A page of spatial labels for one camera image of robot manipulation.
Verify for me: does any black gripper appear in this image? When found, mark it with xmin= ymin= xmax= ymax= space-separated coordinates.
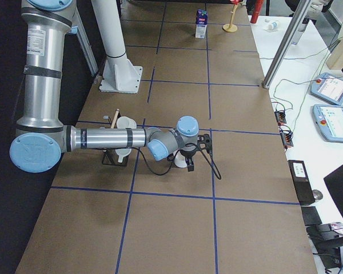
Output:
xmin=180 ymin=144 xmax=197 ymax=171

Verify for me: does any white smiley mug black handle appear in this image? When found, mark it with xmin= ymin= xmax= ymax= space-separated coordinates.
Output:
xmin=173 ymin=151 xmax=187 ymax=168

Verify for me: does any blue white milk carton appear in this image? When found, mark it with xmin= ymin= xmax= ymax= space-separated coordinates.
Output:
xmin=195 ymin=9 xmax=208 ymax=39

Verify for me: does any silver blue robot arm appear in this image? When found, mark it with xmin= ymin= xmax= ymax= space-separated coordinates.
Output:
xmin=10 ymin=1 xmax=199 ymax=173

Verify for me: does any white ribbed HOME mug right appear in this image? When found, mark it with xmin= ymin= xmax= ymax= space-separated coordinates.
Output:
xmin=115 ymin=148 xmax=131 ymax=163

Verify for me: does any white ribbed home mug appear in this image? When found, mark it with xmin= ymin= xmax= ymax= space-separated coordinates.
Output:
xmin=115 ymin=148 xmax=131 ymax=163
xmin=116 ymin=116 xmax=137 ymax=129

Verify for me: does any white ribbed HOME mug left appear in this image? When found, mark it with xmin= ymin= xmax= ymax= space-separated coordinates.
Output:
xmin=116 ymin=116 xmax=137 ymax=129

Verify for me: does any lower orange connector block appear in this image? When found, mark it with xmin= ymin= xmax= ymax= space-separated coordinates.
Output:
xmin=280 ymin=129 xmax=293 ymax=149

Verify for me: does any orange connector block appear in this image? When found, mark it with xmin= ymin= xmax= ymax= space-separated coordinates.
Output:
xmin=274 ymin=110 xmax=286 ymax=125
xmin=280 ymin=129 xmax=293 ymax=149

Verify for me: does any upper orange connector block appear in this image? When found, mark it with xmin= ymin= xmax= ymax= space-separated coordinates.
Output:
xmin=274 ymin=110 xmax=286 ymax=125

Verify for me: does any black box with label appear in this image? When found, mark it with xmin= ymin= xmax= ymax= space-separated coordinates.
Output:
xmin=288 ymin=160 xmax=315 ymax=206

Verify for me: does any wooden stand with round base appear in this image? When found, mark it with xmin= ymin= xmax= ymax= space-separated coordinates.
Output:
xmin=222 ymin=0 xmax=241 ymax=33

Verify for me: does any lower teach pendant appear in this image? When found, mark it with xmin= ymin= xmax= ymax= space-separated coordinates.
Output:
xmin=312 ymin=104 xmax=343 ymax=143

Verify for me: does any teach pendant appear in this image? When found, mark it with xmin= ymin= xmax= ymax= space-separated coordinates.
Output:
xmin=312 ymin=104 xmax=343 ymax=143
xmin=310 ymin=72 xmax=343 ymax=105

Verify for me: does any white plastic bottle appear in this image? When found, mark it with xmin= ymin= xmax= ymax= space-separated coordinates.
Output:
xmin=265 ymin=21 xmax=280 ymax=32

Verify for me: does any upper teach pendant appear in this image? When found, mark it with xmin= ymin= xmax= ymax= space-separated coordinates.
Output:
xmin=310 ymin=72 xmax=343 ymax=105

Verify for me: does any red cylinder bottle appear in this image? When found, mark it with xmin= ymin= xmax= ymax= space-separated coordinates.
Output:
xmin=250 ymin=0 xmax=264 ymax=24

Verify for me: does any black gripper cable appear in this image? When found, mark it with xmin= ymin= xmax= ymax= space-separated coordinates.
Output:
xmin=138 ymin=133 xmax=222 ymax=180

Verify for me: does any black wire mug rack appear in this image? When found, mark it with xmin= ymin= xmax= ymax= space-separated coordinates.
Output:
xmin=102 ymin=109 xmax=129 ymax=167

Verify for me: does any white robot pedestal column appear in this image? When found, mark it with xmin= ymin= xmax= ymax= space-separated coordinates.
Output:
xmin=91 ymin=0 xmax=143 ymax=94

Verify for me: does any aluminium frame post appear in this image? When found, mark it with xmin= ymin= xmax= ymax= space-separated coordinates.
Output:
xmin=262 ymin=0 xmax=311 ymax=89

